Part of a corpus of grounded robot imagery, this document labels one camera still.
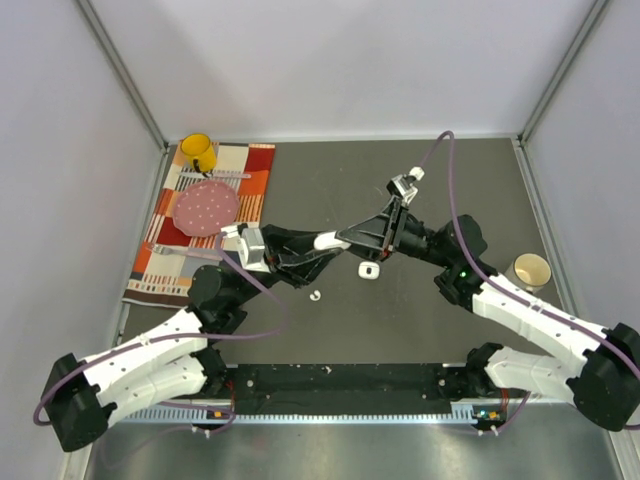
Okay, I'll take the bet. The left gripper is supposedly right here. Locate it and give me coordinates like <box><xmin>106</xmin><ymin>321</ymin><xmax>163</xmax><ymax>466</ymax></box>
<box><xmin>230</xmin><ymin>224</ymin><xmax>342</xmax><ymax>307</ymax></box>

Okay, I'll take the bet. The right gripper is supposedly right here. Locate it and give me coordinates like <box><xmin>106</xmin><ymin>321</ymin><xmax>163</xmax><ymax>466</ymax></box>
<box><xmin>333</xmin><ymin>197</ymin><xmax>453</xmax><ymax>269</ymax></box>

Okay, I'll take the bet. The white charging case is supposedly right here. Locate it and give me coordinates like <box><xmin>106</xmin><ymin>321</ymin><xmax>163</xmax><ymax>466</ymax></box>
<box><xmin>313</xmin><ymin>231</ymin><xmax>351</xmax><ymax>251</ymax></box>
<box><xmin>357</xmin><ymin>261</ymin><xmax>380</xmax><ymax>280</ymax></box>

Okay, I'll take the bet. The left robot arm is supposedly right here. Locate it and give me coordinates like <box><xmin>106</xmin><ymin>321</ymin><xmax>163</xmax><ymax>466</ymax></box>
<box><xmin>33</xmin><ymin>224</ymin><xmax>352</xmax><ymax>453</ymax></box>

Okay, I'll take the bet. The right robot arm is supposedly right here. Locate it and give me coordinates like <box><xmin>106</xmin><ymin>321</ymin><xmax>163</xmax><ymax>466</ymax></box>
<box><xmin>336</xmin><ymin>199</ymin><xmax>639</xmax><ymax>432</ymax></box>

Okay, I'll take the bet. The pink polka dot plate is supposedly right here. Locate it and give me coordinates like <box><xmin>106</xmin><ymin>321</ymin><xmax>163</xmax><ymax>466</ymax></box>
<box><xmin>172</xmin><ymin>180</ymin><xmax>240</xmax><ymax>238</ymax></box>

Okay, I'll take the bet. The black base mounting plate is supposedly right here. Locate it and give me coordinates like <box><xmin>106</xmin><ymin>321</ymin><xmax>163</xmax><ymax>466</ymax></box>
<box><xmin>199</xmin><ymin>363</ymin><xmax>531</xmax><ymax>416</ymax></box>

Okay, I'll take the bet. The yellow mug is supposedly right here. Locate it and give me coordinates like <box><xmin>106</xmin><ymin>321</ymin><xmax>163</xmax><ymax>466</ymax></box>
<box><xmin>180</xmin><ymin>133</ymin><xmax>217</xmax><ymax>173</ymax></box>

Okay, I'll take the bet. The cream dotted mug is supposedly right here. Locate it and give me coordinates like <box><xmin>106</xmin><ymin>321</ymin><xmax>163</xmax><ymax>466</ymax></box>
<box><xmin>504</xmin><ymin>253</ymin><xmax>552</xmax><ymax>294</ymax></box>

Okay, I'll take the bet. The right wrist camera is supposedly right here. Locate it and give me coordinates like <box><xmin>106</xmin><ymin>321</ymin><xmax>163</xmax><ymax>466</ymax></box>
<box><xmin>386</xmin><ymin>166</ymin><xmax>424</xmax><ymax>208</ymax></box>

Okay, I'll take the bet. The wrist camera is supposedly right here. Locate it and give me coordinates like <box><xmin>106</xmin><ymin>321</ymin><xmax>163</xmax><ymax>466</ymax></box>
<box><xmin>221</xmin><ymin>223</ymin><xmax>269</xmax><ymax>273</ymax></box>
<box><xmin>386</xmin><ymin>166</ymin><xmax>424</xmax><ymax>208</ymax></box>

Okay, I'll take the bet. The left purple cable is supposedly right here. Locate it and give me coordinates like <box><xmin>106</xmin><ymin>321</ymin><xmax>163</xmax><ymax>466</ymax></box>
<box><xmin>32</xmin><ymin>230</ymin><xmax>291</xmax><ymax>469</ymax></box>

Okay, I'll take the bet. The purple cable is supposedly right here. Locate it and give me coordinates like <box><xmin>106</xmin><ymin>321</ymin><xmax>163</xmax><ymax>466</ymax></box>
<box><xmin>32</xmin><ymin>230</ymin><xmax>291</xmax><ymax>469</ymax></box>
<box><xmin>417</xmin><ymin>130</ymin><xmax>640</xmax><ymax>436</ymax></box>

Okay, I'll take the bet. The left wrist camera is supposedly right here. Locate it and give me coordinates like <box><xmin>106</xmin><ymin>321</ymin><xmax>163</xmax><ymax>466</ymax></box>
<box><xmin>221</xmin><ymin>223</ymin><xmax>269</xmax><ymax>273</ymax></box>

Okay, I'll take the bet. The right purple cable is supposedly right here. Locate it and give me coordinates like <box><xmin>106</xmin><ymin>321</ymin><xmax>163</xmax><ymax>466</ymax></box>
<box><xmin>417</xmin><ymin>130</ymin><xmax>640</xmax><ymax>436</ymax></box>

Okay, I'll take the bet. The white cable duct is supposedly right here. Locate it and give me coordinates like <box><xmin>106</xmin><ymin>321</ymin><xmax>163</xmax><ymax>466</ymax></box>
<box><xmin>122</xmin><ymin>404</ymin><xmax>506</xmax><ymax>425</ymax></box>

